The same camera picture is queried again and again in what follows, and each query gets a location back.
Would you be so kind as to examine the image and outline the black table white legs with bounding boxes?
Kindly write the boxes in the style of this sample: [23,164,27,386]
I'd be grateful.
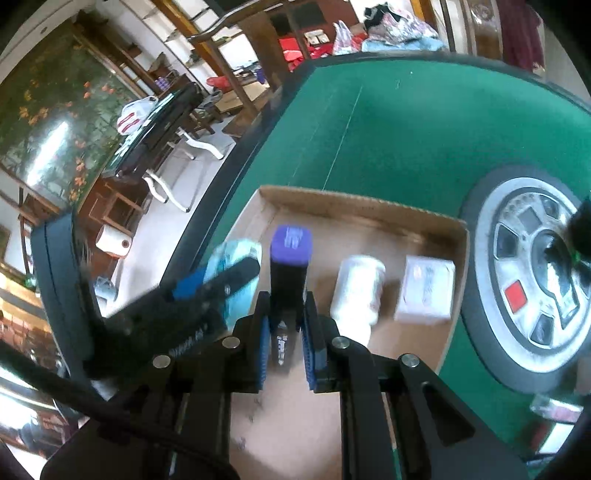
[100,83,225,214]

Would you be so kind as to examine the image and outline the wooden chair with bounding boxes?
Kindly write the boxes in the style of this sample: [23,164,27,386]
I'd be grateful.
[187,0,308,139]
[431,0,509,61]

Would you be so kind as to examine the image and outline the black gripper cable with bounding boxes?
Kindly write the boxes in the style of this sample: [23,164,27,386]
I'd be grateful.
[0,342,241,480]

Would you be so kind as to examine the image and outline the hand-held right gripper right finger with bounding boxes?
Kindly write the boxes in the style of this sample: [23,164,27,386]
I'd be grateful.
[300,292,532,480]

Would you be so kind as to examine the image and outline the pile of clothes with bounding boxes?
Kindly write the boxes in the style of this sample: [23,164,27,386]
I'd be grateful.
[362,2,446,51]

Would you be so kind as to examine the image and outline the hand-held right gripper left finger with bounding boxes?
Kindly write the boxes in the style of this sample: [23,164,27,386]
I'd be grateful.
[152,292,273,480]

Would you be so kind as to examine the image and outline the pink white plastic bag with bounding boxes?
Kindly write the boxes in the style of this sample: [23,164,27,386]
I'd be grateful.
[332,21,365,56]

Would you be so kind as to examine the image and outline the light blue packet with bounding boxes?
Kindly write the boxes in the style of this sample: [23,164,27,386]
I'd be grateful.
[203,239,264,330]

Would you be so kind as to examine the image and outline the maroon cloth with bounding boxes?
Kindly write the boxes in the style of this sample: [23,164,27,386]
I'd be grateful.
[496,0,546,70]

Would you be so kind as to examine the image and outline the white red packet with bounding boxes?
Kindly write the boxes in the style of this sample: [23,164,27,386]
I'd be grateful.
[530,392,583,454]

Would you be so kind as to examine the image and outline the white plastic bottle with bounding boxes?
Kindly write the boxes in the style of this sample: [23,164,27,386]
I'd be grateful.
[330,255,386,347]

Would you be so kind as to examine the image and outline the white box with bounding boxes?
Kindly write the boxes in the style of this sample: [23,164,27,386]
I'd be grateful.
[393,255,456,326]

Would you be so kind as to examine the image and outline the wooden stool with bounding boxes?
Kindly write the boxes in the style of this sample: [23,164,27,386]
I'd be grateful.
[85,178,148,236]

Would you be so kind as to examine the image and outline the red cloth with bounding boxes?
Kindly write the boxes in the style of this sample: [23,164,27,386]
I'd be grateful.
[279,37,333,70]

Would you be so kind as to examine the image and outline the landscape wall painting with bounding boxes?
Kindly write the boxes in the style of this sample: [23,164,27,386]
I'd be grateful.
[0,28,153,204]

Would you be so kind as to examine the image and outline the cardboard box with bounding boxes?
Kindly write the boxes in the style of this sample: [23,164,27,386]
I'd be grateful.
[215,78,269,116]

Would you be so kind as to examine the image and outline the paper towel roll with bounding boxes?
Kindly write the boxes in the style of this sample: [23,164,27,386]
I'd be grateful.
[95,225,132,258]

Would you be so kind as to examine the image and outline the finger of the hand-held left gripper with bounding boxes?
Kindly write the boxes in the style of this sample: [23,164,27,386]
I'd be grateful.
[172,271,206,302]
[157,257,262,320]

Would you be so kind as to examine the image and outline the round grey table control panel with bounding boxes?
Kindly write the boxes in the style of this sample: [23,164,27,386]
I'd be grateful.
[459,164,591,377]

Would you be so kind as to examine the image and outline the cardboard tray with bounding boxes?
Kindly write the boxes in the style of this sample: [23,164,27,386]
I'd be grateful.
[226,185,471,480]

